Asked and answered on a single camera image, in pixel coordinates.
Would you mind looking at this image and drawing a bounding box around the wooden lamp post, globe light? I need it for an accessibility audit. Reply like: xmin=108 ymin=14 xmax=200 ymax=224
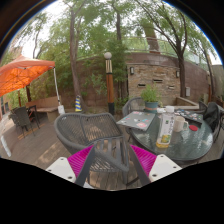
xmin=103 ymin=51 xmax=116 ymax=116

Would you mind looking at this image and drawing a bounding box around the tall tree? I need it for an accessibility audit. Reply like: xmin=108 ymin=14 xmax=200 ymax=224
xmin=49 ymin=0 xmax=111 ymax=108
xmin=133 ymin=0 xmax=214 ymax=98

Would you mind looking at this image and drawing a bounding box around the round glass-top table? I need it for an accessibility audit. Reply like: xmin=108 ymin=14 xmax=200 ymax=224
xmin=128 ymin=111 xmax=215 ymax=165

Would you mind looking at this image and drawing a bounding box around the dark laptop with stickers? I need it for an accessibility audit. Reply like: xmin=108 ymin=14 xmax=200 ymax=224
xmin=174 ymin=109 xmax=205 ymax=125

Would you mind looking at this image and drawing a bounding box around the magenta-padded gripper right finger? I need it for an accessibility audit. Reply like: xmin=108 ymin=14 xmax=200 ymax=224
xmin=128 ymin=144 xmax=183 ymax=187

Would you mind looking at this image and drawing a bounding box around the white canopy pole with base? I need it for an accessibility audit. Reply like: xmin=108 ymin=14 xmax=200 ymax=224
xmin=52 ymin=65 xmax=66 ymax=116

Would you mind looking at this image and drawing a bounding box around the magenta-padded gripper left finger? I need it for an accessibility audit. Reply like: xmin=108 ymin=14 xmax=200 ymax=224
xmin=45 ymin=144 xmax=98 ymax=188

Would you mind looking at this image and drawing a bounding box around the clear drink bottle, yellow-green label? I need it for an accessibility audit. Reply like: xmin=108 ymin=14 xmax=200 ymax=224
xmin=155 ymin=105 xmax=176 ymax=149

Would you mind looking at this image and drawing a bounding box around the grey laptop with stickers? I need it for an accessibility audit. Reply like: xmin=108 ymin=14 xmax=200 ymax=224
xmin=115 ymin=110 xmax=157 ymax=131

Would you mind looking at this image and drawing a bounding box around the blue and yellow traffic cone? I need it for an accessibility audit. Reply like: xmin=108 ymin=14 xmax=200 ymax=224
xmin=74 ymin=95 xmax=84 ymax=113

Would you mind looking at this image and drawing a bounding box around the green plant in teal pot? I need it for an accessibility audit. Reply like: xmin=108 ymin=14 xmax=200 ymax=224
xmin=139 ymin=84 xmax=162 ymax=113

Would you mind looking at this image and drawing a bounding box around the black backpack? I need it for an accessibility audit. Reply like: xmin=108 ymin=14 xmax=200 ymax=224
xmin=202 ymin=101 xmax=222 ymax=134

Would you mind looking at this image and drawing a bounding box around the orange canopy tent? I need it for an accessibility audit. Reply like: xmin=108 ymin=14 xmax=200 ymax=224
xmin=0 ymin=54 xmax=57 ymax=98

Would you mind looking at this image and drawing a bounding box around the grey wicker armchair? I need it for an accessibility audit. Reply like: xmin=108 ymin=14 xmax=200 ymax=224
xmin=53 ymin=112 xmax=132 ymax=185
xmin=121 ymin=96 xmax=147 ymax=118

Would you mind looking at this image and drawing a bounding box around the white mug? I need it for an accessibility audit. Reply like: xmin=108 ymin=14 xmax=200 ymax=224
xmin=173 ymin=115 xmax=190 ymax=133

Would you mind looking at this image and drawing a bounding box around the wooden bench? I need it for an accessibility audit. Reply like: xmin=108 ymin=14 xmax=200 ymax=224
xmin=25 ymin=96 xmax=62 ymax=122

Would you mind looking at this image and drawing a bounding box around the dark wicker chair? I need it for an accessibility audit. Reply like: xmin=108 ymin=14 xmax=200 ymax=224
xmin=9 ymin=105 xmax=42 ymax=138

